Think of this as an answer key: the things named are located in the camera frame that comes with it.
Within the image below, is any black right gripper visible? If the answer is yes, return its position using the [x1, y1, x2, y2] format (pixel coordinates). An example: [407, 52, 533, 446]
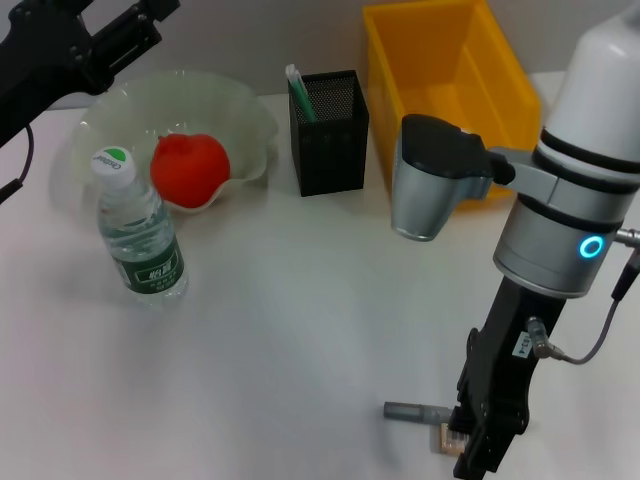
[447, 276, 570, 480]

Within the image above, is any clear green-label water bottle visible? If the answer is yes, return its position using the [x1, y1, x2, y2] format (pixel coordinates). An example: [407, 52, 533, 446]
[89, 145, 190, 309]

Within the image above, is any beige barcode eraser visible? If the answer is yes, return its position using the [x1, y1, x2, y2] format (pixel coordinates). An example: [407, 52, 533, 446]
[432, 422, 466, 455]

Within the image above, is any pale green wavy fruit plate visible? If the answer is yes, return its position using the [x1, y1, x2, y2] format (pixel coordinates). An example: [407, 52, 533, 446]
[69, 69, 279, 214]

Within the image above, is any black silver wrist camera housing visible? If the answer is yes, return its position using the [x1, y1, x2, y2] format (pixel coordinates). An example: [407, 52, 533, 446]
[390, 113, 516, 243]

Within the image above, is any red tomato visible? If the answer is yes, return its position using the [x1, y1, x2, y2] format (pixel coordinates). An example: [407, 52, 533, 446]
[149, 132, 232, 209]

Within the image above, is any grey right arm cable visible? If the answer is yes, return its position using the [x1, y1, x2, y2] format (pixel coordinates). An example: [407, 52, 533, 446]
[527, 227, 640, 365]

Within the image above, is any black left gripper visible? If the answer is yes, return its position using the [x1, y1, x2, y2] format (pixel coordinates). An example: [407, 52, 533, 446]
[0, 0, 182, 147]

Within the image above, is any mint green utility knife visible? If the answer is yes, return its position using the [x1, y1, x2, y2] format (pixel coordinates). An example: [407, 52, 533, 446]
[284, 63, 318, 123]

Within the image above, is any black mesh pen holder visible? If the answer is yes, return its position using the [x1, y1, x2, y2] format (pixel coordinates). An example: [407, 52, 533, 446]
[287, 69, 370, 198]

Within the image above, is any yellow plastic bin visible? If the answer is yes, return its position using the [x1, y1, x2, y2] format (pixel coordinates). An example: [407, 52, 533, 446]
[362, 0, 542, 212]

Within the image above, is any grey marker pen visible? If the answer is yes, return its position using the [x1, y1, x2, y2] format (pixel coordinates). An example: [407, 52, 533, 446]
[382, 401, 457, 424]

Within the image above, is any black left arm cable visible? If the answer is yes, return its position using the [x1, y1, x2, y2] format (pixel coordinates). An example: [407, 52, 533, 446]
[0, 124, 35, 205]

